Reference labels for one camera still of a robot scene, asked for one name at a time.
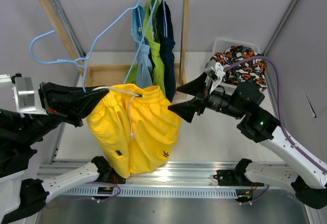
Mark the white plastic basket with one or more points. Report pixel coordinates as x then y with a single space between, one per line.
222 44

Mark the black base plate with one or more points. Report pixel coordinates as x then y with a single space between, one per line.
113 178
230 177

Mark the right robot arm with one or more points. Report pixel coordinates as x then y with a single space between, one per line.
307 177

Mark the aluminium mounting rail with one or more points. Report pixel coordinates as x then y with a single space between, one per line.
175 174

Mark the blue hanger of camouflage shorts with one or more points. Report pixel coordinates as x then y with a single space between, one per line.
68 27

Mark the lime green shorts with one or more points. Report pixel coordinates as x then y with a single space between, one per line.
158 66

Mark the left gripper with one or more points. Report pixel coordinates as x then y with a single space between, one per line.
71 103

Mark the light blue shorts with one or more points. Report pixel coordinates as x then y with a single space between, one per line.
144 67

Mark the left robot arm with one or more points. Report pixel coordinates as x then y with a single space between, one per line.
22 193

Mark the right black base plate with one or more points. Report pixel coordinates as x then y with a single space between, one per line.
230 177

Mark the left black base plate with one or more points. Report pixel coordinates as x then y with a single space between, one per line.
113 178

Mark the yellow shorts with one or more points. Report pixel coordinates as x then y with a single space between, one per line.
134 128

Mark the orange camouflage shorts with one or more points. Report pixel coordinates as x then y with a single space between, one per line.
253 71

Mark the navy blue shorts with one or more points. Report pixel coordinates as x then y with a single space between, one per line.
166 51

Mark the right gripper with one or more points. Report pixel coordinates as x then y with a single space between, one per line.
186 109

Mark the wooden clothes rack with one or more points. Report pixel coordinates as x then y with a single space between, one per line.
78 61

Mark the white slotted cable duct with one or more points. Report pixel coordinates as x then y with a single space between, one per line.
95 191

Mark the blue hanger of light-blue shorts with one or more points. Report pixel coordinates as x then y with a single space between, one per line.
139 22

